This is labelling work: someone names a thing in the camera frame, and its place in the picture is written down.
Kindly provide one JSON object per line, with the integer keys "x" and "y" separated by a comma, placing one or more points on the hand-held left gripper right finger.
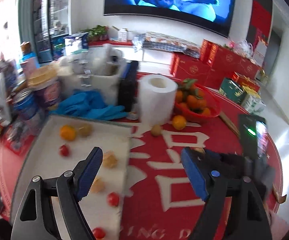
{"x": 194, "y": 175}

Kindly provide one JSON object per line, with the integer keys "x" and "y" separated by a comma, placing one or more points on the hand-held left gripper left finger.
{"x": 89, "y": 175}

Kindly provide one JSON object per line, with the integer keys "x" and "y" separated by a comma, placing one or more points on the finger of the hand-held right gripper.
{"x": 229, "y": 163}

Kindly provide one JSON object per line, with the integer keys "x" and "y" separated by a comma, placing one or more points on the peeled mandarin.
{"x": 99, "y": 185}
{"x": 109, "y": 159}

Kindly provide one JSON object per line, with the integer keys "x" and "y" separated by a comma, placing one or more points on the white tray with grey rim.
{"x": 84, "y": 145}

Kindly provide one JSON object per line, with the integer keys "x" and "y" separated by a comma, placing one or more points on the brown kiwi fruit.
{"x": 156, "y": 130}
{"x": 85, "y": 129}

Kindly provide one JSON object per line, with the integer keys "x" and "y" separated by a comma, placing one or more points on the orange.
{"x": 179, "y": 122}
{"x": 67, "y": 132}

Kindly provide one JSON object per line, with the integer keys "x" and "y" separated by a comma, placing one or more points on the long wooden stick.
{"x": 229, "y": 125}

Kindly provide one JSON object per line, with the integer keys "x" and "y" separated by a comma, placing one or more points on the white and green carton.
{"x": 249, "y": 96}
{"x": 259, "y": 106}

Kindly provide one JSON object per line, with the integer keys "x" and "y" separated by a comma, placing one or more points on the red plastic basket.
{"x": 209, "y": 110}

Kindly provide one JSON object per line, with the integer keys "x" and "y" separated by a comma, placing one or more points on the green gift box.
{"x": 230, "y": 90}

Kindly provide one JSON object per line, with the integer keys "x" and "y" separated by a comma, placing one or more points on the pile of leafy mandarins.
{"x": 193, "y": 101}

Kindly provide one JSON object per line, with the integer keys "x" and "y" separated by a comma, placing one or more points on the blue rubber gloves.
{"x": 84, "y": 105}

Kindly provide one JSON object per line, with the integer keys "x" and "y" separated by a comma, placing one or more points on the clear packet with red print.
{"x": 17, "y": 140}

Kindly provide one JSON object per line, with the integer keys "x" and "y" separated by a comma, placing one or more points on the white paper towel roll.
{"x": 154, "y": 100}

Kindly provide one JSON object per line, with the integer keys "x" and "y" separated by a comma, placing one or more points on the white square container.
{"x": 102, "y": 87}

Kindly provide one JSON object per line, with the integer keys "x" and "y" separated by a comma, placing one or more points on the blue and white can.
{"x": 27, "y": 110}

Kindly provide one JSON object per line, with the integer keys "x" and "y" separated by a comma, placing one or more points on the desk calendar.
{"x": 260, "y": 52}

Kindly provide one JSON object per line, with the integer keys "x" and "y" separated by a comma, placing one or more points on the grey door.
{"x": 274, "y": 55}

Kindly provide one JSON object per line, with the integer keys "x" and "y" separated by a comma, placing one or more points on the stack of red gift boxes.
{"x": 197, "y": 67}

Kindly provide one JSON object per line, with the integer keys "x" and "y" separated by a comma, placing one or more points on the purple cup with yellow lid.
{"x": 48, "y": 92}

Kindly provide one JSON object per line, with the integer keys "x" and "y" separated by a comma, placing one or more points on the black box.
{"x": 127, "y": 90}

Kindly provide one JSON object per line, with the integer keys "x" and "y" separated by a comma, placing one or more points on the white plastic bag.
{"x": 244, "y": 47}

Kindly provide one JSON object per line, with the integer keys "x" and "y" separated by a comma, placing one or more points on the chrome faucet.
{"x": 84, "y": 78}

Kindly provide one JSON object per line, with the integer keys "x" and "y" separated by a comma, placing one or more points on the pink carton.
{"x": 29, "y": 65}

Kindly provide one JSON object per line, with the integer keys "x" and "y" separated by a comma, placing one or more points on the checkered bag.
{"x": 169, "y": 43}

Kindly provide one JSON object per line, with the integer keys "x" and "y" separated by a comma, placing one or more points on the blue and white packet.
{"x": 77, "y": 42}

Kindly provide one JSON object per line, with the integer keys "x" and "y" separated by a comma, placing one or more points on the brown jar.
{"x": 25, "y": 48}

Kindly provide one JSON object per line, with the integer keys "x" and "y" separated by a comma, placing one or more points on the green potted plant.
{"x": 98, "y": 32}

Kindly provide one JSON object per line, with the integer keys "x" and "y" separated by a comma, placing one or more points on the small white cartons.
{"x": 122, "y": 33}

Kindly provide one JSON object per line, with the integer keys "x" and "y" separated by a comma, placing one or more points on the glass door cabinet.
{"x": 50, "y": 17}

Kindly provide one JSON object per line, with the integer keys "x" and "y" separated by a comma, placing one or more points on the red wall hanging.
{"x": 260, "y": 12}

